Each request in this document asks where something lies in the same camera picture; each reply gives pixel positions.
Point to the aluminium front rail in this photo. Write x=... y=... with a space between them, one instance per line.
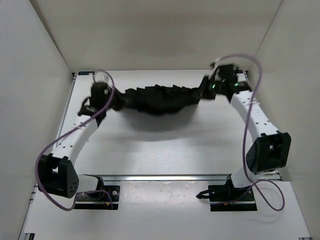
x=165 y=178

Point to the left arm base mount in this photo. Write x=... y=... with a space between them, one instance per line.
x=100 y=200

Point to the left table label sticker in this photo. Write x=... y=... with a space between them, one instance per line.
x=86 y=73

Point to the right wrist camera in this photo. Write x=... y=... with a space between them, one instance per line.
x=223 y=72

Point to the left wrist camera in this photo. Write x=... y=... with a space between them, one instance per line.
x=100 y=93

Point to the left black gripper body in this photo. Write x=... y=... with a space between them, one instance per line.
x=117 y=101

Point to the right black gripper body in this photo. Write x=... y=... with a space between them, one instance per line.
x=216 y=87

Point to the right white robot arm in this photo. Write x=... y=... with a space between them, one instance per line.
x=270 y=147

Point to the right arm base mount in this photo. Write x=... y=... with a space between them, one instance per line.
x=224 y=198

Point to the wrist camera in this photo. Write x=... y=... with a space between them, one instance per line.
x=223 y=72
x=100 y=93

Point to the black pleated skirt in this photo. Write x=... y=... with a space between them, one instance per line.
x=157 y=100

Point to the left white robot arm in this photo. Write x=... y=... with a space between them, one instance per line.
x=55 y=171

